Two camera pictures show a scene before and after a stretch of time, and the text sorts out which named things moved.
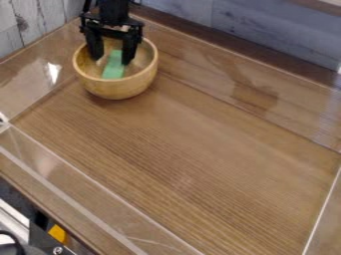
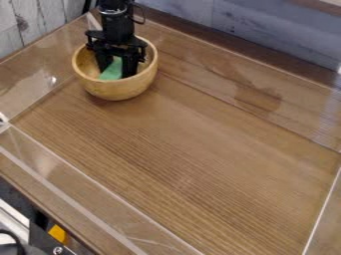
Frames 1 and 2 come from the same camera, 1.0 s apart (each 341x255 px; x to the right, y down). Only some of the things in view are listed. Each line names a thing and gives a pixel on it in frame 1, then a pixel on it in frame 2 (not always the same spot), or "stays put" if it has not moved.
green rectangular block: [114, 65] stays put
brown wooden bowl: [139, 76] stays put
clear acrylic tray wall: [95, 218] stays put
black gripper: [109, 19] -> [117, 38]
